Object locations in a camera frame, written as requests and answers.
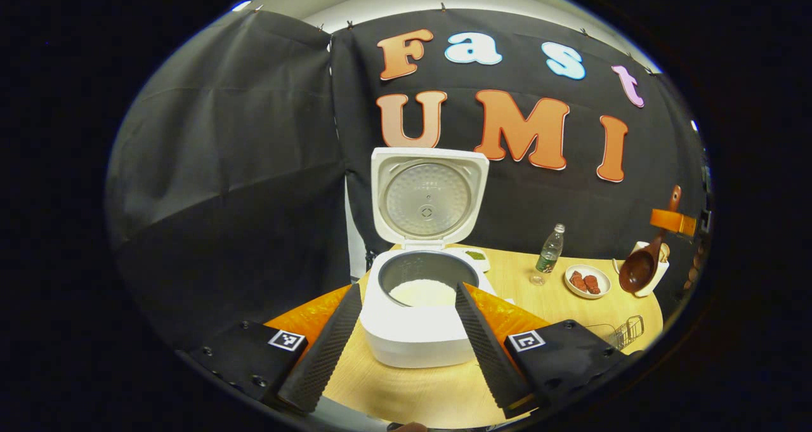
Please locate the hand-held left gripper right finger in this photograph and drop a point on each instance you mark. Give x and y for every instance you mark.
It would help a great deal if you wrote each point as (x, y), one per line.
(488, 356)

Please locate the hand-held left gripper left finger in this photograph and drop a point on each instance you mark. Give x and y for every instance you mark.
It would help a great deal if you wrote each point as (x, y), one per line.
(323, 356)

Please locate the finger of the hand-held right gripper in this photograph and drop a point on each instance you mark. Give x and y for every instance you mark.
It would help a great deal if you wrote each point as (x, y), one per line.
(672, 221)

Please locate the brown wooden spoon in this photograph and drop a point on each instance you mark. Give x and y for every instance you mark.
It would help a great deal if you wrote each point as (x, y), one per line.
(637, 270)

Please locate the white rice cooker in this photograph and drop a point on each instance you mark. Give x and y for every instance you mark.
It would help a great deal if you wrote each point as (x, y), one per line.
(412, 337)

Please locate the white rice heap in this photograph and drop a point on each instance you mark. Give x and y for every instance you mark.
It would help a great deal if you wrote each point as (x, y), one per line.
(424, 292)

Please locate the metal chopstick holder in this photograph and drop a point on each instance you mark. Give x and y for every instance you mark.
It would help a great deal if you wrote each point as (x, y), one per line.
(628, 332)

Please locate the toasted bread slice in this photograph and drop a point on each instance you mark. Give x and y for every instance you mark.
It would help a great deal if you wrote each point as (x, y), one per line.
(664, 250)

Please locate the white toaster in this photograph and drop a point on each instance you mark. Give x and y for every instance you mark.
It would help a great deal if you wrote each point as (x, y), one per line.
(661, 274)

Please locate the round white plate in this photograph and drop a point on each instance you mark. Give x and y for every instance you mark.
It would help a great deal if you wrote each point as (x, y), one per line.
(602, 278)

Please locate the divided white condiment dish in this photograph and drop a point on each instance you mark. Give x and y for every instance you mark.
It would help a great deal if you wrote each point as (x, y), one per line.
(472, 255)

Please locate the red meat piece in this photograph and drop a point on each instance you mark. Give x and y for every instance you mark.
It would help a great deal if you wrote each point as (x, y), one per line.
(592, 285)
(578, 281)

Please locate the clear plastic water bottle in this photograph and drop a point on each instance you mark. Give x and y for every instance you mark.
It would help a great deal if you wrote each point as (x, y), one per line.
(549, 254)

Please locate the row of cloth clips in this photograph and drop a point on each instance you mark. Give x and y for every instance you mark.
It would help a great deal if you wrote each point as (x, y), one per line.
(349, 24)

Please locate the ceiling light panel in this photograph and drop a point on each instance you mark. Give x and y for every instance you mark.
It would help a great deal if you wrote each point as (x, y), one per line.
(242, 5)

